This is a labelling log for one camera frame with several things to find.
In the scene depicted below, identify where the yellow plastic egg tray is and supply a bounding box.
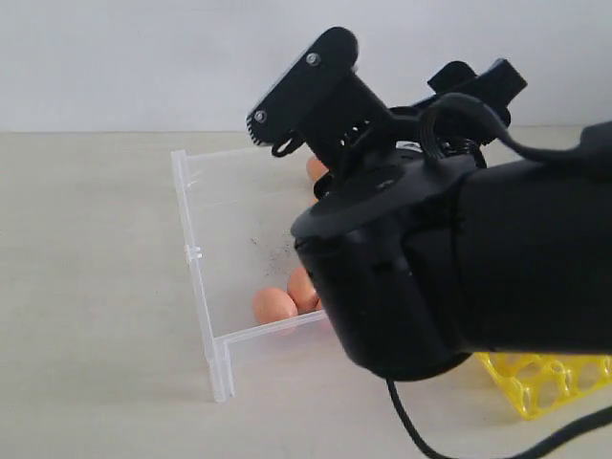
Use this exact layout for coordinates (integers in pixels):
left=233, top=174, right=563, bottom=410
left=476, top=353, right=611, bottom=420

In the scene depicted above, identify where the clear plastic box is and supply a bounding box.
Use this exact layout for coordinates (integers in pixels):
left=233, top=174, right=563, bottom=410
left=171, top=147, right=337, bottom=403

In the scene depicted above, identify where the brown egg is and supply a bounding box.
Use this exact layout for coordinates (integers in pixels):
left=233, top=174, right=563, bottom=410
left=287, top=267, right=321, bottom=314
left=251, top=287, right=298, bottom=325
left=306, top=156, right=328, bottom=183

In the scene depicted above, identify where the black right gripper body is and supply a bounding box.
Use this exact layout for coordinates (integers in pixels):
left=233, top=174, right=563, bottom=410
left=314, top=59, right=527, bottom=199

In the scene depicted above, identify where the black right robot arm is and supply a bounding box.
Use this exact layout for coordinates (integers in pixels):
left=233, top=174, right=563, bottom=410
left=291, top=61, right=611, bottom=381

